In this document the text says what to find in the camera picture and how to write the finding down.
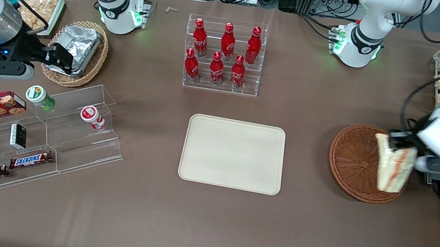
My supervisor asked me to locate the brown round wicker basket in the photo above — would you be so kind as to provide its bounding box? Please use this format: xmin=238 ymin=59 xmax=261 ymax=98
xmin=322 ymin=119 xmax=417 ymax=209

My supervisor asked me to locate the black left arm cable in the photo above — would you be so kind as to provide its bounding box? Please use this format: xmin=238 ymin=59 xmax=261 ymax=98
xmin=398 ymin=60 xmax=440 ymax=138

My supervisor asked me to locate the silver foil container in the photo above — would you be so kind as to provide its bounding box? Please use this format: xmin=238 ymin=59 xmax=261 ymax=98
xmin=43 ymin=21 xmax=104 ymax=81

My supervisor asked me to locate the triangular sandwich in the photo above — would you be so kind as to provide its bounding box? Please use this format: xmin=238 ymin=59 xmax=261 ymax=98
xmin=366 ymin=132 xmax=420 ymax=197

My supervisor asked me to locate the teal tray of crackers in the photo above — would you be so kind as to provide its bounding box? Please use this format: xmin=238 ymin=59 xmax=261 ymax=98
xmin=0 ymin=0 xmax=67 ymax=40

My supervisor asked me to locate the clear acrylic bottle rack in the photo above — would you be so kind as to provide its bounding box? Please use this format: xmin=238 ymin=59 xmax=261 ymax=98
xmin=177 ymin=12 xmax=270 ymax=100

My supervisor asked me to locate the clear acrylic stepped shelf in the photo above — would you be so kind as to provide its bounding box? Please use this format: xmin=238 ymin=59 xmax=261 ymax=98
xmin=0 ymin=67 xmax=135 ymax=218

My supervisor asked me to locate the light tan wicker basket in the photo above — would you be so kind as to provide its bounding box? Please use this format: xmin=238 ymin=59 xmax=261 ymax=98
xmin=38 ymin=14 xmax=113 ymax=93

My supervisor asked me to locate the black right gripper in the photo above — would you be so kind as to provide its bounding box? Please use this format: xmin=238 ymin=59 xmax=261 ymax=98
xmin=0 ymin=29 xmax=78 ymax=76

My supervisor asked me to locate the red white yogurt bottle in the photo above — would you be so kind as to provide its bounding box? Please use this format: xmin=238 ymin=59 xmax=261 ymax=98
xmin=78 ymin=104 xmax=107 ymax=131

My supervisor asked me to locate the green drink bottle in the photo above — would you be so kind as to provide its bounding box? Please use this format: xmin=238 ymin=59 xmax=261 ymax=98
xmin=23 ymin=84 xmax=58 ymax=112

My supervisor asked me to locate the beige rectangular tray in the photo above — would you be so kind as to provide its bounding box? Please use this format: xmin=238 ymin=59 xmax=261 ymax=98
xmin=177 ymin=112 xmax=291 ymax=197

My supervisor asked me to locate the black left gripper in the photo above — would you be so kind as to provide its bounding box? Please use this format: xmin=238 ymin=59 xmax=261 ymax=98
xmin=386 ymin=123 xmax=429 ymax=155

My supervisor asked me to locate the red cola bottle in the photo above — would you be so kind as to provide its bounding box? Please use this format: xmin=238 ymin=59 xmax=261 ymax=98
xmin=189 ymin=17 xmax=213 ymax=58
xmin=181 ymin=47 xmax=205 ymax=84
xmin=243 ymin=25 xmax=265 ymax=66
xmin=228 ymin=54 xmax=249 ymax=90
xmin=207 ymin=51 xmax=229 ymax=87
xmin=218 ymin=22 xmax=240 ymax=62

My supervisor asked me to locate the small black white box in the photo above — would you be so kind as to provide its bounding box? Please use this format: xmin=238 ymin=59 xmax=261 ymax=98
xmin=7 ymin=123 xmax=30 ymax=151

